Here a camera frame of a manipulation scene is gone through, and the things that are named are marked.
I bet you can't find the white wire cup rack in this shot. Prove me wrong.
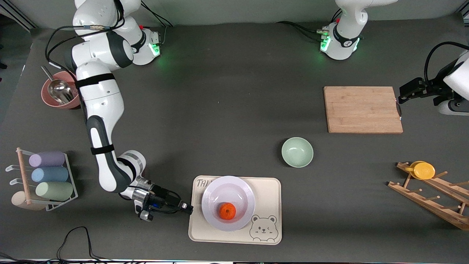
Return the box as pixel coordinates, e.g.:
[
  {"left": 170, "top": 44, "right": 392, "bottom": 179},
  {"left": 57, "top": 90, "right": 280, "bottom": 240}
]
[{"left": 5, "top": 147, "right": 78, "bottom": 212}]

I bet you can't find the blue cup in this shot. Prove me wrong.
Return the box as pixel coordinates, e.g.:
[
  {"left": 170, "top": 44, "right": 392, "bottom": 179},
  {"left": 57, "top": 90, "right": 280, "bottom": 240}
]
[{"left": 31, "top": 166, "right": 69, "bottom": 183}]

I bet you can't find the beige cup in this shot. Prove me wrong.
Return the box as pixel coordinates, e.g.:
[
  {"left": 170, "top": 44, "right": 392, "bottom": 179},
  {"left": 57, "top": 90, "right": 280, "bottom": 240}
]
[{"left": 11, "top": 191, "right": 48, "bottom": 211}]

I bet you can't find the orange fruit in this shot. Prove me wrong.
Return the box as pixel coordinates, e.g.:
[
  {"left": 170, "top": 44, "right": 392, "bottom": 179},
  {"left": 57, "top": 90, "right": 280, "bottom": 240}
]
[{"left": 219, "top": 202, "right": 237, "bottom": 220}]

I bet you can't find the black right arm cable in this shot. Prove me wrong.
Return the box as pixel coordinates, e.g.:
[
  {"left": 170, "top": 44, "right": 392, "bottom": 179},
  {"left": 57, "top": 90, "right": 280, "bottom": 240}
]
[{"left": 46, "top": 22, "right": 125, "bottom": 74}]

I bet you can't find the purple cup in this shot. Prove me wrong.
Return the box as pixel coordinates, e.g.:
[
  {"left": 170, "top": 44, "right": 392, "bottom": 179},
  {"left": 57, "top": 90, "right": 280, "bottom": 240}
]
[{"left": 29, "top": 151, "right": 66, "bottom": 168}]

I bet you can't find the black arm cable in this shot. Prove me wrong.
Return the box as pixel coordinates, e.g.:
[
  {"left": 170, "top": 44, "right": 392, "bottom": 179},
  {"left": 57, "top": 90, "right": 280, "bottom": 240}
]
[
  {"left": 424, "top": 41, "right": 469, "bottom": 83},
  {"left": 46, "top": 22, "right": 125, "bottom": 74}
]

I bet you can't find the black floor cable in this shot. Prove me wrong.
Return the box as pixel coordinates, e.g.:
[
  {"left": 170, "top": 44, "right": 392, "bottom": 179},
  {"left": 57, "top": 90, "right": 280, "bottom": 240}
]
[{"left": 0, "top": 226, "right": 110, "bottom": 264}]

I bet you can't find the pink bowl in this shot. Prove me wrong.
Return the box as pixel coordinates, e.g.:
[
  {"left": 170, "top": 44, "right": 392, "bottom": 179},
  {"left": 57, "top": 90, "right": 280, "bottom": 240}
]
[{"left": 41, "top": 70, "right": 82, "bottom": 110}]

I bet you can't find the wooden cutting board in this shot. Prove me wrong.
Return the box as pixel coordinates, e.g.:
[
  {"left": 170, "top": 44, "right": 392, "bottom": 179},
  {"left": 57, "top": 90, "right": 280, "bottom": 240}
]
[{"left": 324, "top": 86, "right": 404, "bottom": 134}]

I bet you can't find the black left base cable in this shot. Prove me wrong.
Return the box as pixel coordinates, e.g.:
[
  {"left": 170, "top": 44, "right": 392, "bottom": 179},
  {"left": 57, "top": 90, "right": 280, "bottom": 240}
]
[{"left": 277, "top": 7, "right": 343, "bottom": 41}]

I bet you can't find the white round plate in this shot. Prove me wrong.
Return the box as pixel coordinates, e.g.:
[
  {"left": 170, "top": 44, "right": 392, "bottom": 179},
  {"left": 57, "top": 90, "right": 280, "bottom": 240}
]
[{"left": 201, "top": 176, "right": 256, "bottom": 232}]

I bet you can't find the green cup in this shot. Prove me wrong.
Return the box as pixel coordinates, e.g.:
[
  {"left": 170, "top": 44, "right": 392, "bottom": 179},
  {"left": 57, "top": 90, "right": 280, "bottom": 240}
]
[{"left": 35, "top": 181, "right": 74, "bottom": 202}]

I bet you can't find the yellow mug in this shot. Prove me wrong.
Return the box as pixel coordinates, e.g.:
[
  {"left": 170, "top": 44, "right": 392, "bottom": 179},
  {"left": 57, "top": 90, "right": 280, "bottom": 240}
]
[{"left": 405, "top": 161, "right": 436, "bottom": 180}]

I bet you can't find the black base cable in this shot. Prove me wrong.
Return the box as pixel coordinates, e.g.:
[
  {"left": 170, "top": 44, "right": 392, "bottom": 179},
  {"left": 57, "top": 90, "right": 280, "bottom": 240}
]
[
  {"left": 139, "top": 7, "right": 174, "bottom": 44},
  {"left": 277, "top": 7, "right": 343, "bottom": 41}
]

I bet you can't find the black right base cable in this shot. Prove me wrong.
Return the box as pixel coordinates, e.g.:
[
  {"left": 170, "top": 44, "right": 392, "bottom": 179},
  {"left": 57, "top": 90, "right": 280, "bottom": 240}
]
[{"left": 139, "top": 7, "right": 174, "bottom": 44}]

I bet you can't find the metal scoop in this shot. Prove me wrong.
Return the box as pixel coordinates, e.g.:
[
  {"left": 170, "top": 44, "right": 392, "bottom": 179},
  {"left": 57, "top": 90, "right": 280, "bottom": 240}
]
[{"left": 41, "top": 65, "right": 75, "bottom": 104}]

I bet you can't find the light green bowl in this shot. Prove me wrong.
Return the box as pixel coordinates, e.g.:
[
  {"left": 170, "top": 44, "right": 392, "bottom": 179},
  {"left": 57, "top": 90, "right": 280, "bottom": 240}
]
[{"left": 281, "top": 137, "right": 314, "bottom": 168}]

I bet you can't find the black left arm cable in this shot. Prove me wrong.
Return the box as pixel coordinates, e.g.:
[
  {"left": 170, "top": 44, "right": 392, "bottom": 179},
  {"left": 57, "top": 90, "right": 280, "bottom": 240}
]
[{"left": 424, "top": 41, "right": 469, "bottom": 83}]

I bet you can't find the wooden mug rack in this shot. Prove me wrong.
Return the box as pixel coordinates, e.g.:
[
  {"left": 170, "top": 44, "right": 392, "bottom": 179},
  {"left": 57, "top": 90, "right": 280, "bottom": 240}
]
[{"left": 388, "top": 161, "right": 469, "bottom": 231}]

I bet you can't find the cream bear print tray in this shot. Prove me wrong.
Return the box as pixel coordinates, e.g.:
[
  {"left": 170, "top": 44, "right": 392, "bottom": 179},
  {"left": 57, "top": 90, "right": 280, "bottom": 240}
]
[{"left": 188, "top": 175, "right": 282, "bottom": 245}]

